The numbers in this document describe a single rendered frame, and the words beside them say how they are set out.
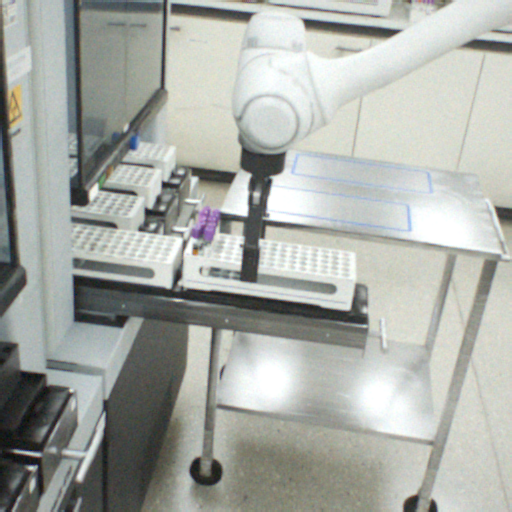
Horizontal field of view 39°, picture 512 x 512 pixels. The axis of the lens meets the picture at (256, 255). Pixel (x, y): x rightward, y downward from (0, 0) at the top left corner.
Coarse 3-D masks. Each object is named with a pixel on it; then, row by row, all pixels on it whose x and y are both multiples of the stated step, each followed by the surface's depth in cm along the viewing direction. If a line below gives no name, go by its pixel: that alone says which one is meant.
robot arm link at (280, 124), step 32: (480, 0) 104; (416, 32) 100; (448, 32) 101; (480, 32) 105; (256, 64) 99; (288, 64) 96; (320, 64) 96; (352, 64) 97; (384, 64) 97; (416, 64) 100; (256, 96) 92; (288, 96) 92; (320, 96) 95; (352, 96) 98; (256, 128) 93; (288, 128) 93; (320, 128) 100
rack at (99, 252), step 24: (72, 240) 131; (96, 240) 132; (120, 240) 132; (144, 240) 133; (168, 240) 134; (72, 264) 131; (96, 264) 135; (120, 264) 136; (144, 264) 127; (168, 264) 126
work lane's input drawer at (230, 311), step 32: (96, 288) 128; (128, 288) 129; (160, 288) 128; (192, 288) 132; (192, 320) 129; (224, 320) 128; (256, 320) 128; (288, 320) 127; (320, 320) 126; (352, 320) 127; (384, 320) 137; (384, 352) 130
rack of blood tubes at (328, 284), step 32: (192, 256) 125; (224, 256) 126; (288, 256) 129; (320, 256) 130; (352, 256) 131; (224, 288) 127; (256, 288) 127; (288, 288) 126; (320, 288) 131; (352, 288) 125
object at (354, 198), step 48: (240, 192) 167; (288, 192) 169; (336, 192) 172; (384, 192) 174; (432, 192) 177; (480, 192) 180; (384, 240) 154; (432, 240) 154; (480, 240) 156; (480, 288) 157; (240, 336) 211; (432, 336) 213; (240, 384) 192; (288, 384) 193; (336, 384) 195; (384, 384) 197; (384, 432) 181; (432, 432) 182; (432, 480) 183
